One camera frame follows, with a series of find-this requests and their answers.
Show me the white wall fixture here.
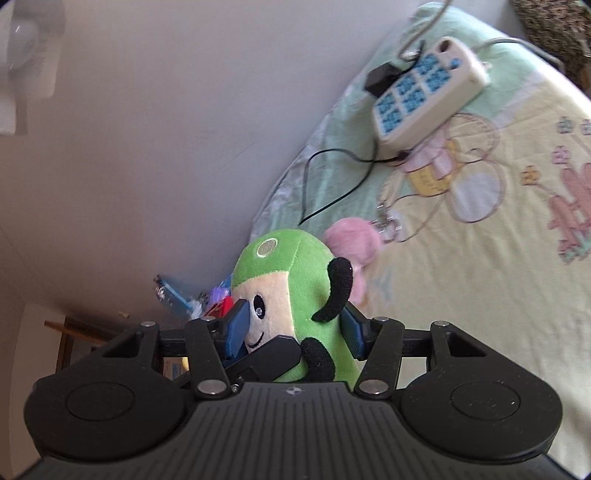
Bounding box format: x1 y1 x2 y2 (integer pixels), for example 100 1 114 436
0 0 65 136

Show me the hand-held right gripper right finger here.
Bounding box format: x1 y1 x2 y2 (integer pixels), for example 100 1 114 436
341 302 491 398

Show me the white power strip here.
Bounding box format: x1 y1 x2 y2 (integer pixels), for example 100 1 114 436
372 36 491 155

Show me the thin white cable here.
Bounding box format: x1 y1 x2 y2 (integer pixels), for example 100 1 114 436
398 0 453 61

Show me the black plug adapter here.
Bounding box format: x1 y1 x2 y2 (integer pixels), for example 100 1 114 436
365 64 407 97

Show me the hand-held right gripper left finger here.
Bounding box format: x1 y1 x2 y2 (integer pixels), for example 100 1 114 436
99 298 252 400

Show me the black cable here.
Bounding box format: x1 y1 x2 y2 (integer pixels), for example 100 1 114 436
300 148 407 225

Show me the wooden furniture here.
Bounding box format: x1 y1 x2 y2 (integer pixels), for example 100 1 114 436
44 316 109 374

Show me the red and purple toy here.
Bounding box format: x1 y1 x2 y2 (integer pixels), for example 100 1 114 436
201 277 237 320

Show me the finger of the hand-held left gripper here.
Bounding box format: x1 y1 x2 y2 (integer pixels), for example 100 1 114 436
224 336 303 385

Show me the green plush toy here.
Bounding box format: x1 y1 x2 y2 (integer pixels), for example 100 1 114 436
230 229 365 384

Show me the grey cable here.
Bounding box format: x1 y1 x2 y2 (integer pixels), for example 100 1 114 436
478 36 566 70

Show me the pink fluffy keychain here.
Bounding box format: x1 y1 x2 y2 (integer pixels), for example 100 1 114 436
323 203 404 308

